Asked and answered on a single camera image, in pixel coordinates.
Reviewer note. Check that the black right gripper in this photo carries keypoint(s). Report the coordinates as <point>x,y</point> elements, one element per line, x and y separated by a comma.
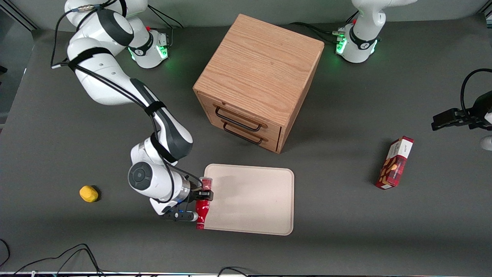
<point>195,195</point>

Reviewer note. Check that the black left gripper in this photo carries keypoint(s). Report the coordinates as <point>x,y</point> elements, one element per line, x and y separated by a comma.
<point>481,109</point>

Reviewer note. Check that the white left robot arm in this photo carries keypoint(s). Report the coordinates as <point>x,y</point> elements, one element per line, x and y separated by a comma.
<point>361,36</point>

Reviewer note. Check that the beige rectangular tray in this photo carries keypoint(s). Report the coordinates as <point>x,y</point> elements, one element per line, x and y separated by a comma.
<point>250,200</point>

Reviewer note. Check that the red plaid cookie box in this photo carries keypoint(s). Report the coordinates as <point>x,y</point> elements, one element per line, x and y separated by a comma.
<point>396,163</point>

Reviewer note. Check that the wooden drawer front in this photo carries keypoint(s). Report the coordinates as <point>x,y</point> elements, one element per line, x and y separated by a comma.
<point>271,143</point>
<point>269,127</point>

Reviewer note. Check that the yellow lemon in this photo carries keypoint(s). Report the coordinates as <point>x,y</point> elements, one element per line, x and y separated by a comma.
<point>88,194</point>

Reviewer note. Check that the wooden drawer cabinet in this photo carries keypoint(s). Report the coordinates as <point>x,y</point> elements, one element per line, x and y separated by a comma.
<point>259,67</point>

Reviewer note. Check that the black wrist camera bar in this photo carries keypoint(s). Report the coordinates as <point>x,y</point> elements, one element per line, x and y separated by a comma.
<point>180,216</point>

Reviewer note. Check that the aluminium frame rail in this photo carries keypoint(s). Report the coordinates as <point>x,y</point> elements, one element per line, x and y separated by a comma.
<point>19,17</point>

